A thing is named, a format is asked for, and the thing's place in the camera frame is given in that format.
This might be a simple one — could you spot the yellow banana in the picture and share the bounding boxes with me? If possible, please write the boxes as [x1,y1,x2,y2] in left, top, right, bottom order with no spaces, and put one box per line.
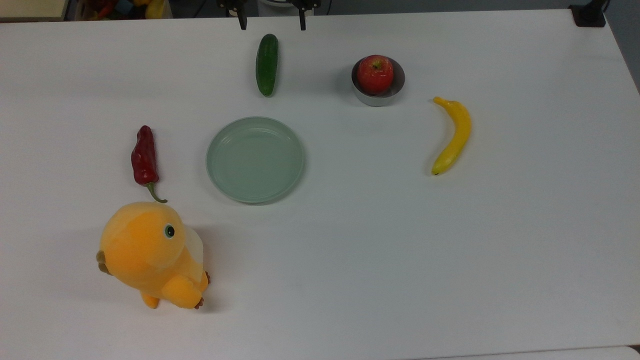
[431,96,473,177]

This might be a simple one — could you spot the wooden board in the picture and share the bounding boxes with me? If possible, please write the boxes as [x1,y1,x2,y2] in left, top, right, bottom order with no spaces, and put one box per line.
[0,0,69,22]

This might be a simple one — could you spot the black table clamp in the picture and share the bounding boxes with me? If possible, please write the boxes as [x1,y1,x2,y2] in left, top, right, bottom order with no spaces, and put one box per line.
[569,0,610,28]

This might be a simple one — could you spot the small metal bowl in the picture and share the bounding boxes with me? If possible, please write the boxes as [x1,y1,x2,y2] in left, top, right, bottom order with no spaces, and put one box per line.
[351,56,406,107]

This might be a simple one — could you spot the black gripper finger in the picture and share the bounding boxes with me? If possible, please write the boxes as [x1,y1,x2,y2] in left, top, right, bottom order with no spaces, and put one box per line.
[216,0,248,31]
[291,0,321,31]

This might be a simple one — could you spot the dark red chili pepper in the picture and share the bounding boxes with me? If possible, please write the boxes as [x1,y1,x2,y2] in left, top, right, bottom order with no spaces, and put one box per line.
[131,125,169,204]

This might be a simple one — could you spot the green cucumber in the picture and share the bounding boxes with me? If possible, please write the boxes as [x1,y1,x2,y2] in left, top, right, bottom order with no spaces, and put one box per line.
[255,33,280,98]

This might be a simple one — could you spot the red apple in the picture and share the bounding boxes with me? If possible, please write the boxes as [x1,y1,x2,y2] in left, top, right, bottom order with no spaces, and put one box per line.
[356,54,395,96]

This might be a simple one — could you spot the pale green plastic plate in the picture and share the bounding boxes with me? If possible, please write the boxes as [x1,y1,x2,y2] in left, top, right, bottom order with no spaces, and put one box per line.
[206,116,305,204]

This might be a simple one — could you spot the box of colourful toys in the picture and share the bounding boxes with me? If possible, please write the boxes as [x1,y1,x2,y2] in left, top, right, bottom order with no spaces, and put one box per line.
[75,0,173,21]

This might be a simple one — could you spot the orange plush toy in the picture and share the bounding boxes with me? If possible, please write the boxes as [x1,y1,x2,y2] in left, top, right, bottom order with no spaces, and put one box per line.
[96,201,211,310]

